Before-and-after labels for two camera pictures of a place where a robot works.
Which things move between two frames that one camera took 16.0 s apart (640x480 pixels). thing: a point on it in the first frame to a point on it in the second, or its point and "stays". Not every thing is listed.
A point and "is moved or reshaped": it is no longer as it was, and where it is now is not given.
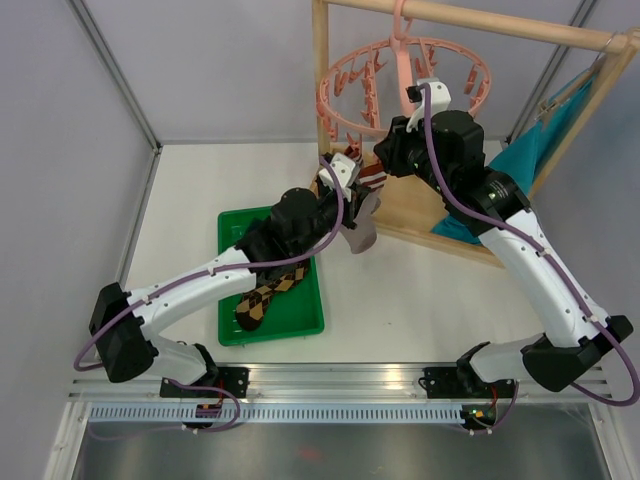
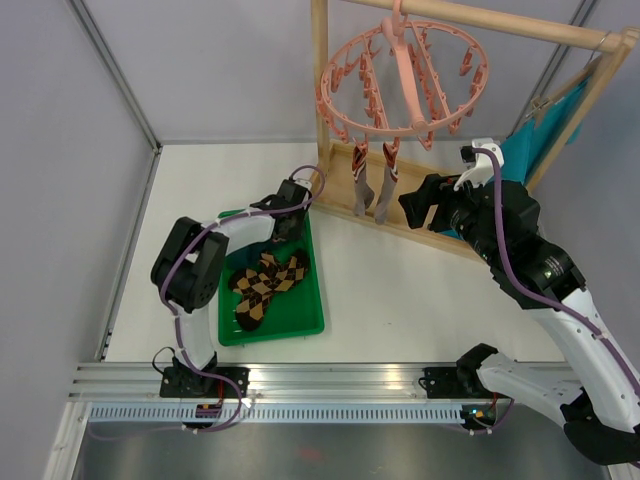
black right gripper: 392,150 to 435,189
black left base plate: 233,380 stays
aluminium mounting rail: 320,383 stays
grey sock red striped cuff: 354,150 to 363,194
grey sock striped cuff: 372,178 to 386,196
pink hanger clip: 355,144 is moved or reshaped
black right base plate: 444,383 stays
